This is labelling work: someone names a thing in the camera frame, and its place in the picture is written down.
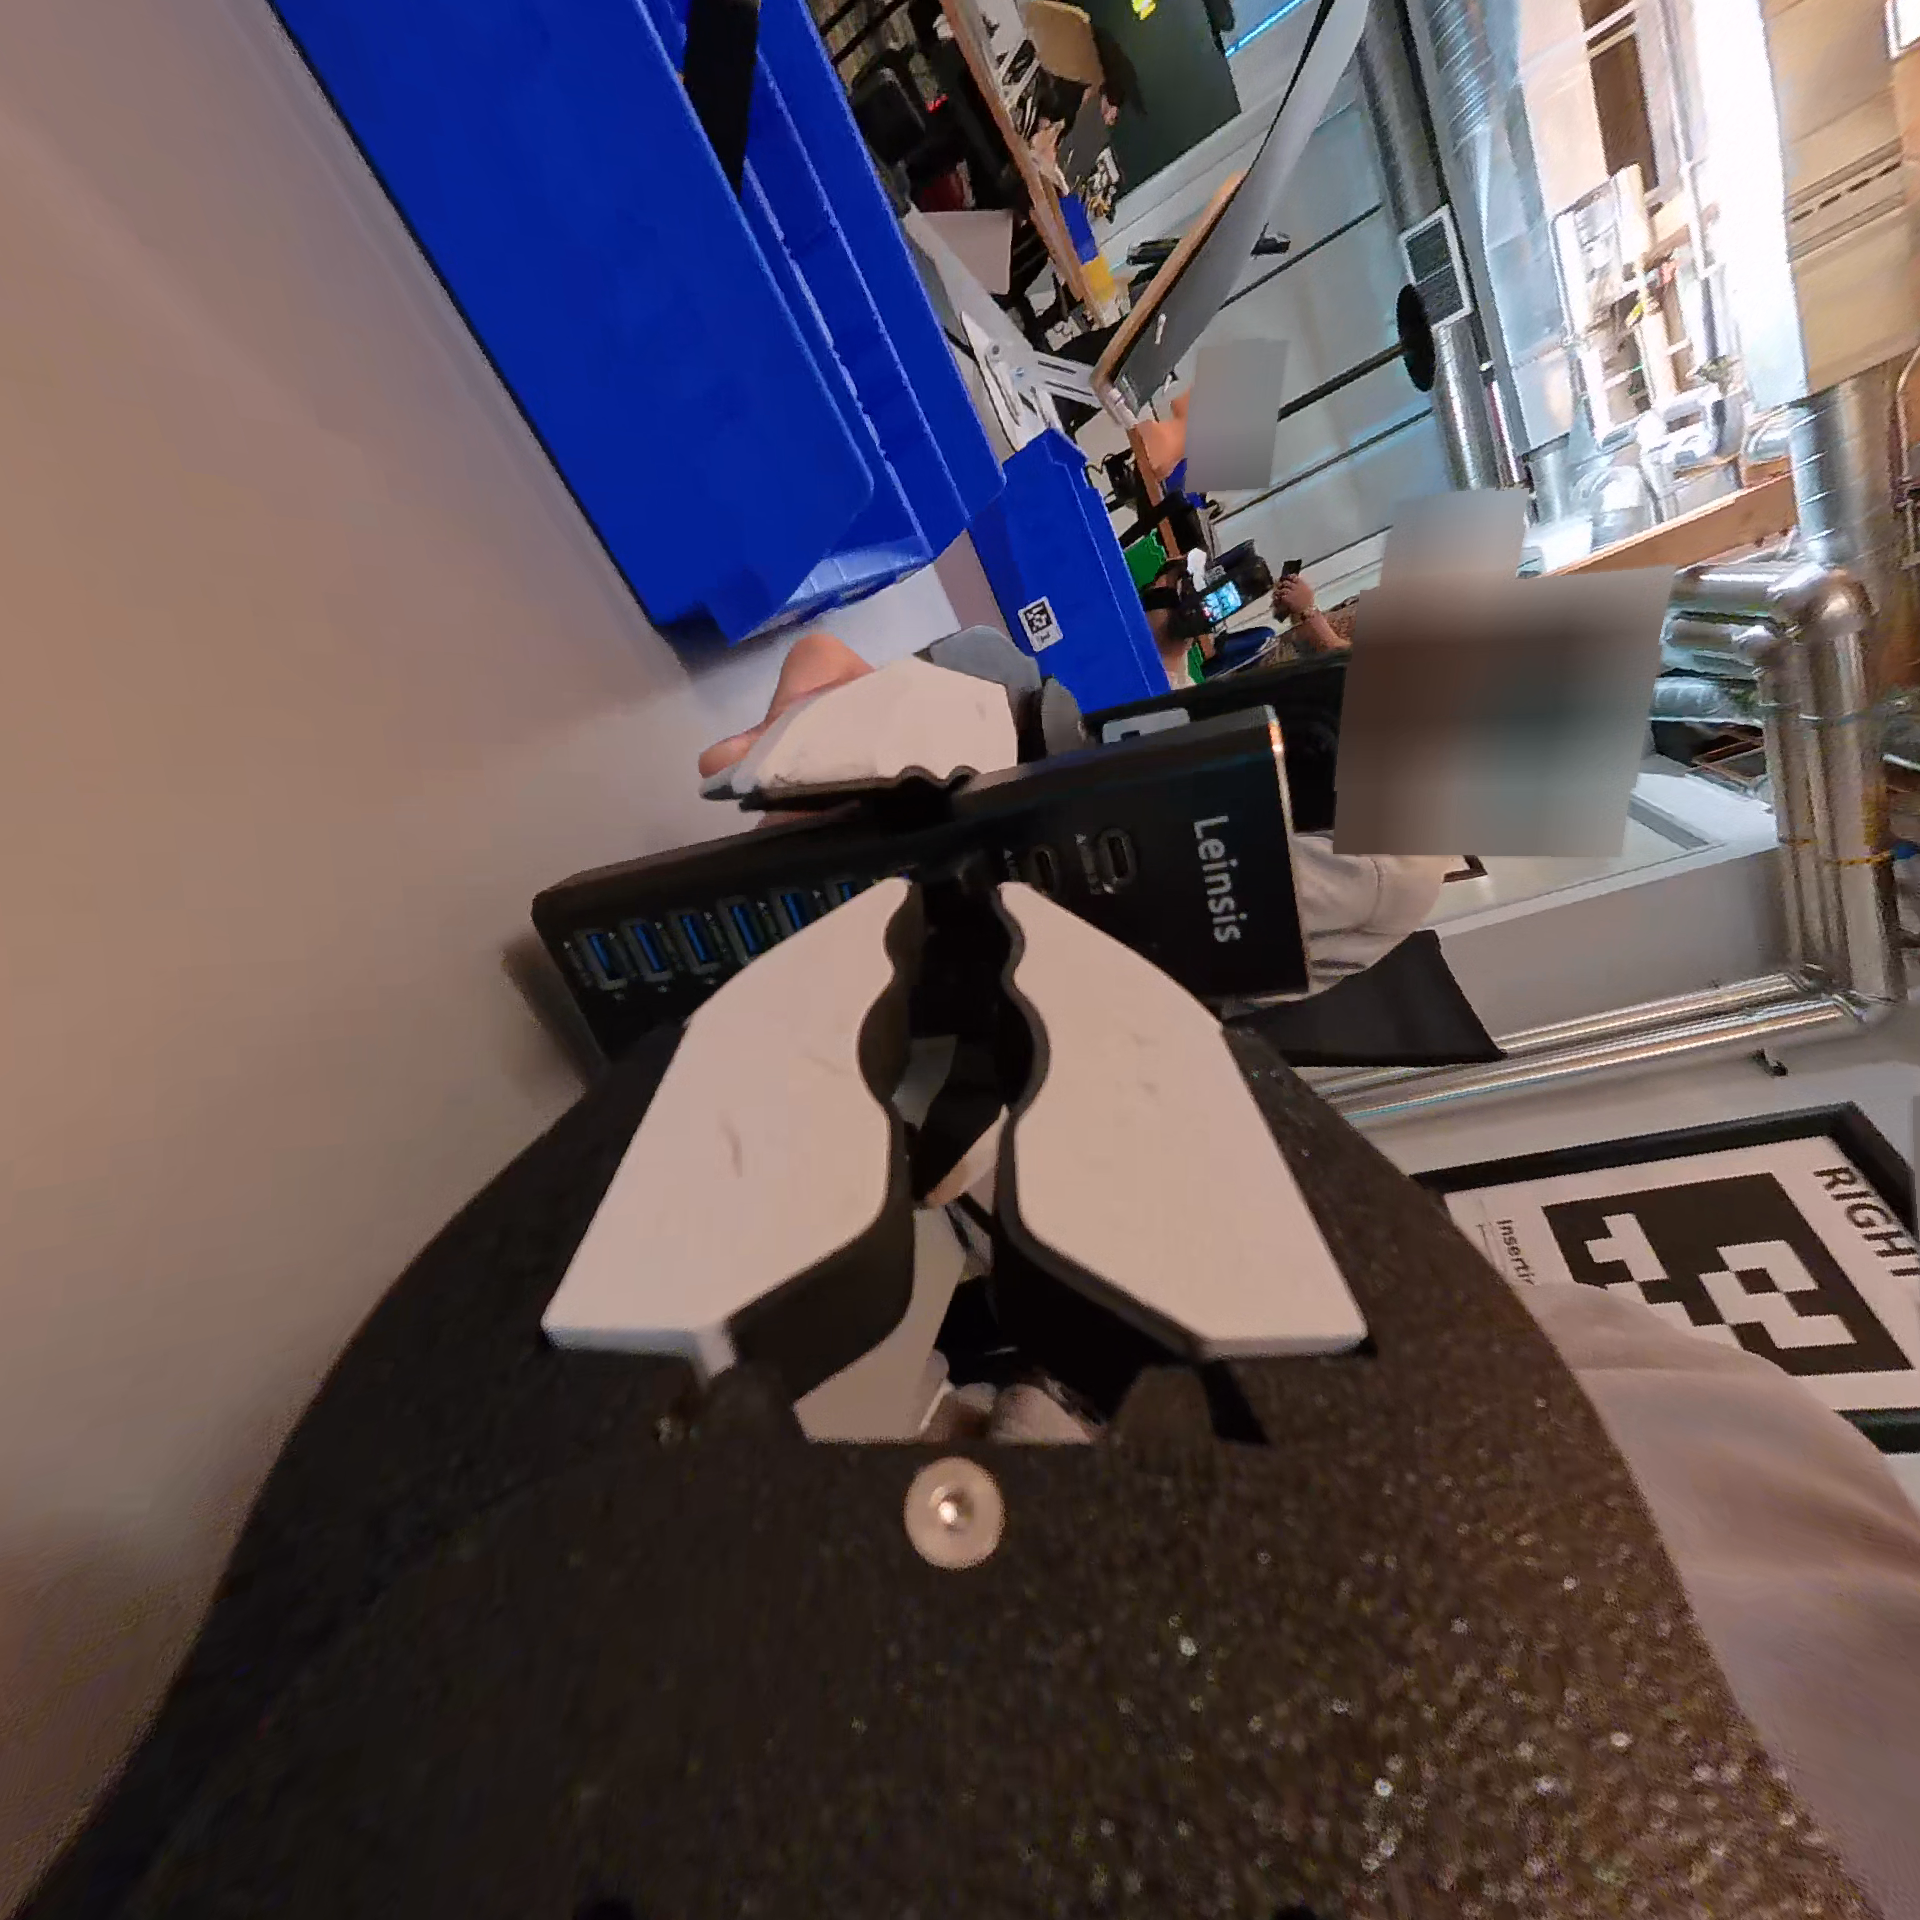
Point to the silver pipe run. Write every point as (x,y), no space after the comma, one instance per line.
(1841,822)

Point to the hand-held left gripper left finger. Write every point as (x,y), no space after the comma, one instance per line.
(737,1168)

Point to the person's right hand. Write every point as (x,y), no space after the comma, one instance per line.
(817,666)

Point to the blue plastic bin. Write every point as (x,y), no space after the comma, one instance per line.
(566,300)

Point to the framed black white tag poster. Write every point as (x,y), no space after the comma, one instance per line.
(1678,1279)

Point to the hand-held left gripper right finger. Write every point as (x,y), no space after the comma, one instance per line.
(1186,1187)

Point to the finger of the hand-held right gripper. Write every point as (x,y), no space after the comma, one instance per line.
(884,730)

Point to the metallic black multiport USB hub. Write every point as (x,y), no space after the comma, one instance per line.
(1109,916)

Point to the blue bin with tag sticker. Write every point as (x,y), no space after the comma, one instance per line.
(1050,542)

